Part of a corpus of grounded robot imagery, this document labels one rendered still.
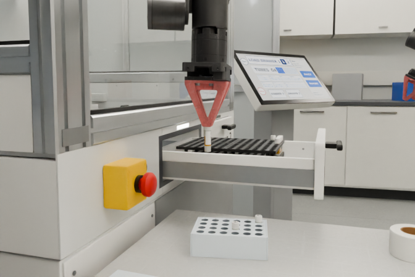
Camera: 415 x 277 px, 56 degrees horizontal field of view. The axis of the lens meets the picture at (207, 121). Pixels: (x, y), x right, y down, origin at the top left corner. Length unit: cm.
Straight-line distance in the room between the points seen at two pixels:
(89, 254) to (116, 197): 9
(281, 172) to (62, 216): 42
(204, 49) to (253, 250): 33
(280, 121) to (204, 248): 128
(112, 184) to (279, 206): 139
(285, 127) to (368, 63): 272
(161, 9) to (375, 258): 51
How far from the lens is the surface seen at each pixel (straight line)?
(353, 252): 72
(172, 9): 61
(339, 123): 378
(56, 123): 55
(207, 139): 63
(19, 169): 60
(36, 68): 56
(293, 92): 182
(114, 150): 67
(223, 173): 82
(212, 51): 61
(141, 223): 79
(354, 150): 383
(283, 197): 196
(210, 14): 61
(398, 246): 72
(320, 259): 68
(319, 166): 77
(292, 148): 103
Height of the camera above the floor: 103
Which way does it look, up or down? 5 degrees down
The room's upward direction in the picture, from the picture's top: straight up
